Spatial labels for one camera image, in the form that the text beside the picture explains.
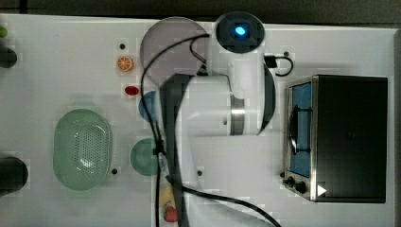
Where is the green oval strainer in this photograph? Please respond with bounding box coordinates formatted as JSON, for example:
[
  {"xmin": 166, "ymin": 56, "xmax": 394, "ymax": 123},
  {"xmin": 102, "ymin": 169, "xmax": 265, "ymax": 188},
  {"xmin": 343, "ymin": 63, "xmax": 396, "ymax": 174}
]
[{"xmin": 53, "ymin": 109, "xmax": 113, "ymax": 191}]

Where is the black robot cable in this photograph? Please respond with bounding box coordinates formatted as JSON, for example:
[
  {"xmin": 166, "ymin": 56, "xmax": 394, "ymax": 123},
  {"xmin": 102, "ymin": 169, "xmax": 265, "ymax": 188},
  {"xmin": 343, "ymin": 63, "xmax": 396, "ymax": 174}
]
[{"xmin": 140, "ymin": 32, "xmax": 283, "ymax": 227}]

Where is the orange slice toy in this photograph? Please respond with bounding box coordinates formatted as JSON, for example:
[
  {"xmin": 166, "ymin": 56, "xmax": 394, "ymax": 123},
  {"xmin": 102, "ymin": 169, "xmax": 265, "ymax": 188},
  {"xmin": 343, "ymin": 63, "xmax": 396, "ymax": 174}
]
[{"xmin": 116, "ymin": 56, "xmax": 134, "ymax": 72}]

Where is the small red toy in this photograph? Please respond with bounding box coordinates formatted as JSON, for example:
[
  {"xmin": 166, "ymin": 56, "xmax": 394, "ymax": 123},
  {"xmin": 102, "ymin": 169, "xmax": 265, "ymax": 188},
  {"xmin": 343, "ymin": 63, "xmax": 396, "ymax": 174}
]
[{"xmin": 125, "ymin": 86, "xmax": 140, "ymax": 96}]

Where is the black cylinder lower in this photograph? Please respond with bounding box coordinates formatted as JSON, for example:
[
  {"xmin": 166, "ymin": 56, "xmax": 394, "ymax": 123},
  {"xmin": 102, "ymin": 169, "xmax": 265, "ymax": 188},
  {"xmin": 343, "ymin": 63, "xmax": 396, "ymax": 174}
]
[{"xmin": 0, "ymin": 156, "xmax": 28, "ymax": 197}]

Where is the teal pot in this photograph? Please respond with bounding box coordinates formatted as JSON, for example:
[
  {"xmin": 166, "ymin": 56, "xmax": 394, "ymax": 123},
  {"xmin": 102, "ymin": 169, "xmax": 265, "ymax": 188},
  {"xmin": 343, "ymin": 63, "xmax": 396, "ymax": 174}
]
[{"xmin": 131, "ymin": 138, "xmax": 158, "ymax": 176}]

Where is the black cylinder upper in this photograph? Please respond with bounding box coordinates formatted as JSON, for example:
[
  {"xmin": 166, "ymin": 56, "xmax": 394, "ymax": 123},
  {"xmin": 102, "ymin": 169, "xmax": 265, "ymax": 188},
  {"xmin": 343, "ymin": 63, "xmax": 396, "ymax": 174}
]
[{"xmin": 0, "ymin": 45, "xmax": 18, "ymax": 68}]

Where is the black toaster oven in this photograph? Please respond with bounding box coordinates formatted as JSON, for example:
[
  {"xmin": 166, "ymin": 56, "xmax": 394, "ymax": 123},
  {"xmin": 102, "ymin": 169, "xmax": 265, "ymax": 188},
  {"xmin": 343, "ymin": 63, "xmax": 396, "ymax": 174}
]
[{"xmin": 281, "ymin": 75, "xmax": 388, "ymax": 203}]

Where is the red plush strawberry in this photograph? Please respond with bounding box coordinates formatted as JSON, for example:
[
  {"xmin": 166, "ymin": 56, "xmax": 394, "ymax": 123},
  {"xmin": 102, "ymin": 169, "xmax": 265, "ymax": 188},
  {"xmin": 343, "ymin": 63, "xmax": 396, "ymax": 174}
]
[{"xmin": 164, "ymin": 206, "xmax": 178, "ymax": 223}]

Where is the blue bowl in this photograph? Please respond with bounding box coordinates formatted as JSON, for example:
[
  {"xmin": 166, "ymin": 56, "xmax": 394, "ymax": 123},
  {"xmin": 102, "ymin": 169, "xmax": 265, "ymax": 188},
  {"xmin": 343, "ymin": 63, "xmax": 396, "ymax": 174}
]
[{"xmin": 138, "ymin": 91, "xmax": 159, "ymax": 123}]

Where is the green cylinder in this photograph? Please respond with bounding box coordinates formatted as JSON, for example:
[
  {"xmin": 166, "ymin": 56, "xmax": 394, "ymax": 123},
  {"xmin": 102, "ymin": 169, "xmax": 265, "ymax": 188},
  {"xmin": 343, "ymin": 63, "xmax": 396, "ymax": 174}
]
[{"xmin": 0, "ymin": 26, "xmax": 9, "ymax": 38}]

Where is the black connector with cable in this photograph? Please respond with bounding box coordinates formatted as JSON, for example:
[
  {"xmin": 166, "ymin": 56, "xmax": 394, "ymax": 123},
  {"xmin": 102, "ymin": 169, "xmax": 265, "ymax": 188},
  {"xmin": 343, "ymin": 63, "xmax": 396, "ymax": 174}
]
[{"xmin": 264, "ymin": 54, "xmax": 294, "ymax": 78}]

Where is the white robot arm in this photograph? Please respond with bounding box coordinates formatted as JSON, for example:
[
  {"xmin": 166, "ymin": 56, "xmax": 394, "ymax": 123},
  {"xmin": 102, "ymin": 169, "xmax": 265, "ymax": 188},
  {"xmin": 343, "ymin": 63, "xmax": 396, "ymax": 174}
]
[{"xmin": 158, "ymin": 11, "xmax": 281, "ymax": 227}]

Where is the black cylinder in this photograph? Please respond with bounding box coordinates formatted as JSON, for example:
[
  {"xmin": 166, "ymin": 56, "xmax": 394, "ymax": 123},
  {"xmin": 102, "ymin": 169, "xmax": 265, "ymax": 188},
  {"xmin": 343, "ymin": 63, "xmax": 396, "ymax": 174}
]
[
  {"xmin": 0, "ymin": 45, "xmax": 18, "ymax": 68},
  {"xmin": 0, "ymin": 156, "xmax": 28, "ymax": 197}
]

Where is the round grey plate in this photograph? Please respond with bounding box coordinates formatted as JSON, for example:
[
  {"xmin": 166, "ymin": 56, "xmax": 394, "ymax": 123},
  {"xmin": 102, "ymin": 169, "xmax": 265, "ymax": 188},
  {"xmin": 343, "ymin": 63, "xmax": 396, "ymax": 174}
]
[{"xmin": 140, "ymin": 17, "xmax": 207, "ymax": 86}]

